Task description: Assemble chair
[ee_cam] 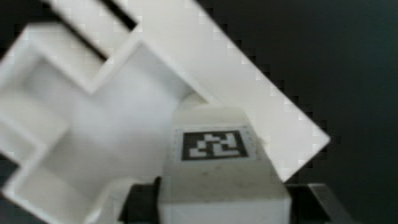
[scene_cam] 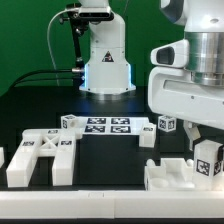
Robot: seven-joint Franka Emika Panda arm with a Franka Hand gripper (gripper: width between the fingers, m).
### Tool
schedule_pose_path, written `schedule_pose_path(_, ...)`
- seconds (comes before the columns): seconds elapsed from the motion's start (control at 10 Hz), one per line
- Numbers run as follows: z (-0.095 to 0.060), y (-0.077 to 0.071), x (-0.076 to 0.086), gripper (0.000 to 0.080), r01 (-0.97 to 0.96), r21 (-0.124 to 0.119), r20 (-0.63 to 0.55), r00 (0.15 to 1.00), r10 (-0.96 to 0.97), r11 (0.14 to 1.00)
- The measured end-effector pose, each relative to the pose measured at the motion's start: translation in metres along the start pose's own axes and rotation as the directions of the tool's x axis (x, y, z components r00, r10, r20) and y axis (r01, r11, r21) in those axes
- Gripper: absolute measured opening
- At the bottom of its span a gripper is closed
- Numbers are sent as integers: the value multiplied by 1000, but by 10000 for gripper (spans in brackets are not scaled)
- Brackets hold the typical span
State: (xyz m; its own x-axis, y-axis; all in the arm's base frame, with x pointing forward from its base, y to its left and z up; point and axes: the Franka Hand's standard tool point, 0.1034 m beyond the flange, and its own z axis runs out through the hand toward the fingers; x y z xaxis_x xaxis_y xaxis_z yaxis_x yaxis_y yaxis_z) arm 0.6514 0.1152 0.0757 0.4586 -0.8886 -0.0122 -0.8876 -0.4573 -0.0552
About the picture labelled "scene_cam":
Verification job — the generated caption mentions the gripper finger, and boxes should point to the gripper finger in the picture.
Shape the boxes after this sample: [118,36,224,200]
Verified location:
[217,145,224,167]

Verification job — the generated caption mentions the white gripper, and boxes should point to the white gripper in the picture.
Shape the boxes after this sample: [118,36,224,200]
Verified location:
[148,67,224,150]

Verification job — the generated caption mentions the white chair seat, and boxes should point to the white chair seat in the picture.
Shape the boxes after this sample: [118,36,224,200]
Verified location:
[144,158,195,191]

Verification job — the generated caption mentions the white chair back frame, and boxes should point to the white chair back frame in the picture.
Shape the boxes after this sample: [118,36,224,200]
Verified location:
[6,128,83,188]

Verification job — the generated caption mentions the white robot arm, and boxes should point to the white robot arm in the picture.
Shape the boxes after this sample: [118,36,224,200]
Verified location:
[78,0,224,150]

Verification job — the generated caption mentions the white front fence bar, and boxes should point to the white front fence bar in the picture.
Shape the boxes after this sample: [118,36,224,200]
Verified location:
[0,191,224,219]

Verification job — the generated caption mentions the white left fence piece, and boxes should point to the white left fence piece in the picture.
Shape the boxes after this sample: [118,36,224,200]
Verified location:
[0,147,4,168]

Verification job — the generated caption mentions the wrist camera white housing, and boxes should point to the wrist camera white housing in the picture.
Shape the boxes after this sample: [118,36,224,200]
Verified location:
[150,39,189,68]

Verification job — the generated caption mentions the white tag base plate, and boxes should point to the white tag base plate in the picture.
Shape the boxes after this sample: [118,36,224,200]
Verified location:
[77,117,149,135]

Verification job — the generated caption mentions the black camera stand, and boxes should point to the black camera stand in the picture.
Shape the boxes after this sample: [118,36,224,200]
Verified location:
[59,3,87,69]

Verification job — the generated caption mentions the black cables on table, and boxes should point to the black cables on table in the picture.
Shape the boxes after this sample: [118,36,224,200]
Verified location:
[11,68,84,89]

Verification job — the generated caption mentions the grey cable loop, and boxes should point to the grey cable loop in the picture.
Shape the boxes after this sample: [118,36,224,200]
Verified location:
[46,8,78,87]

